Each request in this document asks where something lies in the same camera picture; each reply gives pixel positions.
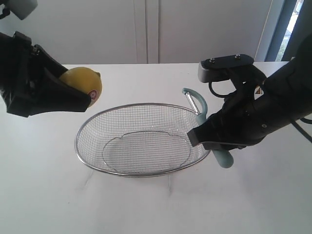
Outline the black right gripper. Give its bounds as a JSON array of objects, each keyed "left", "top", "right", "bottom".
[{"left": 187, "top": 92, "right": 279, "bottom": 151}]

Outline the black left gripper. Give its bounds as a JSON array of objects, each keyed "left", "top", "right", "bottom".
[{"left": 0, "top": 32, "right": 90, "bottom": 117}]

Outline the teal handled peeler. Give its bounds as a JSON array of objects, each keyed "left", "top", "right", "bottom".
[{"left": 182, "top": 88, "right": 234, "bottom": 169}]

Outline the yellow lemon with sticker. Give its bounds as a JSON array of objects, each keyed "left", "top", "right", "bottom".
[{"left": 59, "top": 67, "right": 102, "bottom": 107}]

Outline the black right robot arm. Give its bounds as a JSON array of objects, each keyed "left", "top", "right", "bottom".
[{"left": 187, "top": 36, "right": 312, "bottom": 150}]

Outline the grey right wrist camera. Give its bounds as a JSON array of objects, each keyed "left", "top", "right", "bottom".
[{"left": 198, "top": 54, "right": 254, "bottom": 83}]

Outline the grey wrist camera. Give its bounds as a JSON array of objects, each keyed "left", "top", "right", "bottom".
[
  {"left": 0, "top": 0, "right": 38, "bottom": 20},
  {"left": 198, "top": 54, "right": 254, "bottom": 83}
]

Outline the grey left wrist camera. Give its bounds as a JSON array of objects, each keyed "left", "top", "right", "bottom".
[{"left": 0, "top": 0, "right": 38, "bottom": 20}]

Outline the oval wire mesh basket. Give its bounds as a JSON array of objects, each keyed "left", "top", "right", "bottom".
[{"left": 74, "top": 103, "right": 209, "bottom": 177}]

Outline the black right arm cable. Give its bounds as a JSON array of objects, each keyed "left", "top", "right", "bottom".
[{"left": 207, "top": 79, "right": 312, "bottom": 143}]

